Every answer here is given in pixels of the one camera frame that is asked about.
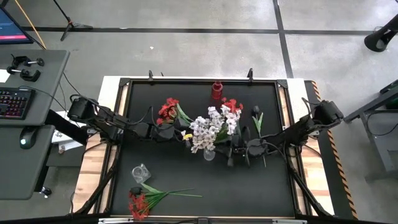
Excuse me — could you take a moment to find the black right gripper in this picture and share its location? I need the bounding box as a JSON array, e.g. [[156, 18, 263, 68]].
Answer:
[[214, 133, 249, 167]]

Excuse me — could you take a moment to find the tall diamond-cut clear vase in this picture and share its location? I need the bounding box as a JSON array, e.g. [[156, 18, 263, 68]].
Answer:
[[203, 148, 216, 162]]

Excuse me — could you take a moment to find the red artificial flower bunch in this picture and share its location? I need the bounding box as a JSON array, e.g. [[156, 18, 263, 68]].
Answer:
[[220, 96, 244, 114], [155, 96, 182, 126], [127, 188, 203, 222]]

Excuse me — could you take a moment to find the squat cut-glass clear vase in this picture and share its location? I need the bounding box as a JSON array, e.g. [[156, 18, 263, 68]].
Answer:
[[131, 163, 152, 185]]

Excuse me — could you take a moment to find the red glass vase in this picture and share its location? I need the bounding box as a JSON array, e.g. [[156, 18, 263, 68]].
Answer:
[[211, 80, 224, 101]]

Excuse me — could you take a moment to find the white paper sheet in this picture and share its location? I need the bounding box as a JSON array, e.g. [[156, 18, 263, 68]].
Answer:
[[0, 68, 12, 83], [51, 130, 85, 154]]

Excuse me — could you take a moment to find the orange black hazard strip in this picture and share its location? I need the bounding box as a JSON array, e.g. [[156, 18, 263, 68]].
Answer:
[[310, 80, 359, 220]]

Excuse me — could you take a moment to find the grey desk top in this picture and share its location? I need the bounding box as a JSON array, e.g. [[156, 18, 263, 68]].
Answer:
[[0, 124, 57, 200], [0, 49, 71, 127]]

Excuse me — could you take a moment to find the black computer mouse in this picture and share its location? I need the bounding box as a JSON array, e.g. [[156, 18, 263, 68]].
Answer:
[[19, 126, 39, 150]]

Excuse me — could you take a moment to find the black tripod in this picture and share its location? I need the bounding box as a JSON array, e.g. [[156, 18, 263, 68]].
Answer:
[[52, 0, 94, 42]]

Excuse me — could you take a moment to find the black C-clamp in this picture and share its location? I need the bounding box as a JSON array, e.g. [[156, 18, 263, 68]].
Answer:
[[11, 54, 45, 68], [6, 65, 42, 83]]

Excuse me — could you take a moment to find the black backlit keyboard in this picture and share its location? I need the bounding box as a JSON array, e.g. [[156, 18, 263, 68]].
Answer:
[[0, 86, 36, 121]]

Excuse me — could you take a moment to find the grey metal cart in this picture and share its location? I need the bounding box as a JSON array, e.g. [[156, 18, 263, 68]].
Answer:
[[342, 79, 398, 175]]

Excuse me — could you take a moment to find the computer monitor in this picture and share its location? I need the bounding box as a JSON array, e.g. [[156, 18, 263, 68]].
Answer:
[[0, 6, 34, 45]]

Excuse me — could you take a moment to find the black stand base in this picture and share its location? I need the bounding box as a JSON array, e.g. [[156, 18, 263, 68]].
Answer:
[[363, 14, 398, 53]]

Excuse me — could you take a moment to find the black table frame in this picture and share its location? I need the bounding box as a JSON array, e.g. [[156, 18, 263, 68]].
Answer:
[[70, 76, 335, 222]]

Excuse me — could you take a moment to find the aluminium rail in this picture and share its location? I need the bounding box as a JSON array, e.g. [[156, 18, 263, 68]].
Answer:
[[98, 217, 308, 224]]

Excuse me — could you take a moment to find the yellow cable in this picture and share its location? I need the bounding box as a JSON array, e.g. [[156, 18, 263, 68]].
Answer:
[[13, 0, 47, 50]]

